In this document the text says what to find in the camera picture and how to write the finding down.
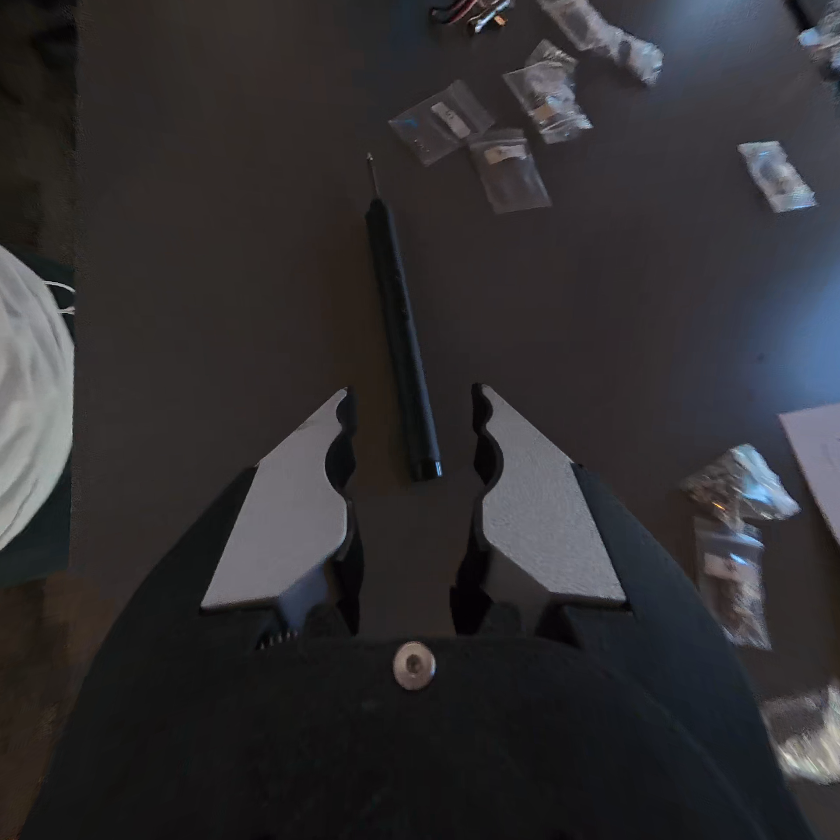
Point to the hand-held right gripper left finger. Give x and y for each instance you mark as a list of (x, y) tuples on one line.
[(282, 518)]

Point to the clear plastic parts bag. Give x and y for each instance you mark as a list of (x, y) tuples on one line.
[(778, 176), (548, 98), (738, 485), (439, 121), (610, 39), (823, 43), (807, 735), (732, 577), (510, 172)]

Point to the dark desk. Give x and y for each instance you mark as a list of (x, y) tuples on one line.
[(229, 197)]

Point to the person's white shirt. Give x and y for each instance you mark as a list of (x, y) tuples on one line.
[(29, 400)]

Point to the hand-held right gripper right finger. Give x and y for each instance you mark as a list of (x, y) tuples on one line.
[(544, 525)]

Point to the black electric screwdriver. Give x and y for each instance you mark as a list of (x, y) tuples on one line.
[(401, 328)]

